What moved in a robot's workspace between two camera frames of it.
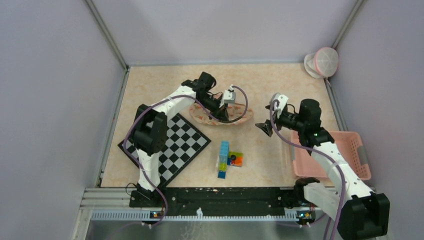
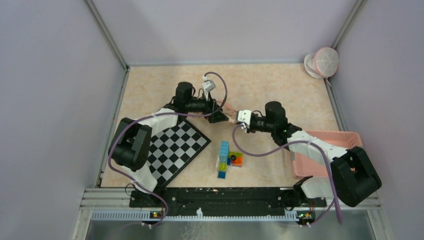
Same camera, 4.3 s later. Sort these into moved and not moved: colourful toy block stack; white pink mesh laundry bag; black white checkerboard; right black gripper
Moved: right black gripper
Not moved: white pink mesh laundry bag; colourful toy block stack; black white checkerboard
